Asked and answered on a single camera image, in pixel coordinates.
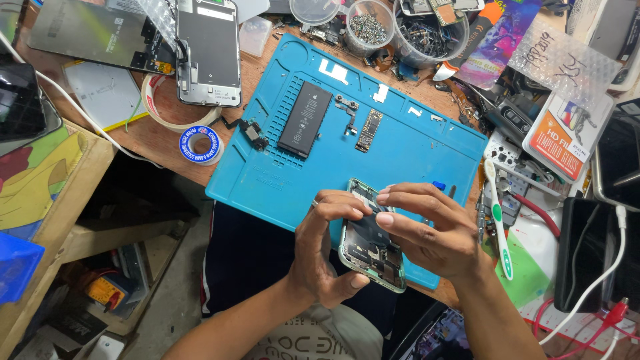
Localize black electronic device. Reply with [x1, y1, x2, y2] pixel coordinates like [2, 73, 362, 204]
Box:
[485, 97, 538, 146]

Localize phone logic board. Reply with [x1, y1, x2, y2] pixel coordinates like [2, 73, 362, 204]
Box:
[355, 109, 384, 154]

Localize beige masking tape roll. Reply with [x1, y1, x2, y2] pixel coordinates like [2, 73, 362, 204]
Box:
[141, 72, 223, 134]

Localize green phone chassis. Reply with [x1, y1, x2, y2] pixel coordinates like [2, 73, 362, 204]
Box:
[338, 178, 407, 294]

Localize white charging cable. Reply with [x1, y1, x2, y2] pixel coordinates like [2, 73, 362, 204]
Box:
[539, 205, 628, 346]

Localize large grey display panel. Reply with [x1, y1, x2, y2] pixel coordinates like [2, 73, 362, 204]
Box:
[27, 0, 176, 76]

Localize black tablet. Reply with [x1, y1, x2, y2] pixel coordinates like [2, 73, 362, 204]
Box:
[0, 52, 63, 156]

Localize blue plastic tray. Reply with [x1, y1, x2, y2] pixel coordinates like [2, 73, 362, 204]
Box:
[0, 232, 46, 306]

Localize clear cup of screws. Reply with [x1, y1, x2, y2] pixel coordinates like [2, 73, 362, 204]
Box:
[344, 0, 396, 57]

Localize colourful purple packet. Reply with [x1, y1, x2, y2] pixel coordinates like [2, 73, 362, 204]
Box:
[452, 0, 543, 91]

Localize person's left hand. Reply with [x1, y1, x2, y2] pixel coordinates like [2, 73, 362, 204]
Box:
[286, 189, 373, 310]

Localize blue silicone repair mat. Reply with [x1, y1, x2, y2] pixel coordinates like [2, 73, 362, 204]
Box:
[205, 33, 490, 291]

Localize person's right hand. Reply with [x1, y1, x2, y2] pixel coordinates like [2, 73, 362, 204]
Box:
[375, 182, 496, 288]

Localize metal tweezers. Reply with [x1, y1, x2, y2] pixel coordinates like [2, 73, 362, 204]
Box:
[476, 190, 488, 246]

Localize bubble wrap bag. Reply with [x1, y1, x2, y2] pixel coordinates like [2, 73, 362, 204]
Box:
[507, 20, 623, 108]

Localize red alligator clip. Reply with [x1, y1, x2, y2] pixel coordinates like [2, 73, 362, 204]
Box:
[602, 297, 631, 326]

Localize front camera flex cable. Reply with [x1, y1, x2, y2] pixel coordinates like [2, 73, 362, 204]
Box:
[335, 94, 360, 137]

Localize person's black shorts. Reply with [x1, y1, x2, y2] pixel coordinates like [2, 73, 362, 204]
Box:
[200, 200, 446, 351]

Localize clear round lid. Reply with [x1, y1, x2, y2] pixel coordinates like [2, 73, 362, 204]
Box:
[289, 0, 346, 27]

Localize red cable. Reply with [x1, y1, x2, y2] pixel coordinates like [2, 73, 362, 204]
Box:
[512, 194, 562, 238]

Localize black phone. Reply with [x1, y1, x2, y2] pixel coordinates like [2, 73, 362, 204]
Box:
[554, 197, 613, 314]

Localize white yellow-edged pad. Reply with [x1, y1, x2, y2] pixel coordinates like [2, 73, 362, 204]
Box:
[62, 60, 150, 133]

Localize dark silver-edged tablet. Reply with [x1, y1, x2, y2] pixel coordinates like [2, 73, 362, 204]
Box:
[592, 97, 640, 211]

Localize person's white printed shirt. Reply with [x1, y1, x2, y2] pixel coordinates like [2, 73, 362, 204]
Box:
[240, 304, 386, 360]

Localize wooden shelf with tools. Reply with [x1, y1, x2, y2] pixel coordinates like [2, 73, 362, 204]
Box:
[0, 120, 201, 360]

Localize orange white screen protector box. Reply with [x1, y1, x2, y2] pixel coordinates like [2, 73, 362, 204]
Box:
[522, 90, 616, 184]

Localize green white paper packet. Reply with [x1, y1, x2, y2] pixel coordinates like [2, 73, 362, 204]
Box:
[482, 227, 557, 311]

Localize small clear plastic box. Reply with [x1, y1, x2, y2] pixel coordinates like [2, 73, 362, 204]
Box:
[238, 16, 273, 57]

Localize phone screen assembly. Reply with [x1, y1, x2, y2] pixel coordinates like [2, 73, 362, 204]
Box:
[175, 0, 243, 108]

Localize green white toothbrush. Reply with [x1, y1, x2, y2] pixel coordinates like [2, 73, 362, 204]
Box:
[483, 159, 515, 281]

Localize thin white cable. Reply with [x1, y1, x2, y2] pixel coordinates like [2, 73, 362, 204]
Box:
[0, 30, 166, 168]

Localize pile of flex cables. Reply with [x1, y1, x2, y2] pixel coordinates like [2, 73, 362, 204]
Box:
[365, 45, 483, 128]

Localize gold circuit board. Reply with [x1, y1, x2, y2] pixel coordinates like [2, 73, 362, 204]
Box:
[429, 0, 458, 26]

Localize blue white solder wire spool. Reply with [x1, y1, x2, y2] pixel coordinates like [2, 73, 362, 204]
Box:
[178, 125, 225, 166]

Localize clear tub of phone parts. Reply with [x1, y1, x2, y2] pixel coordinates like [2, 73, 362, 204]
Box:
[391, 0, 471, 69]

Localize white cardboard box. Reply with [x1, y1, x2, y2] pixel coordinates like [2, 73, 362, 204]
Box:
[567, 0, 640, 91]

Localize large white tape piece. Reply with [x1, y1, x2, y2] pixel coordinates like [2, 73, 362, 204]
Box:
[318, 58, 350, 86]

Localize colourful painted board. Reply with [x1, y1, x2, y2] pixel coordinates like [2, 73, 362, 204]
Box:
[0, 125, 88, 233]

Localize black phone battery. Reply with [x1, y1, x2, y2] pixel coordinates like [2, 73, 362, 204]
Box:
[277, 81, 334, 159]

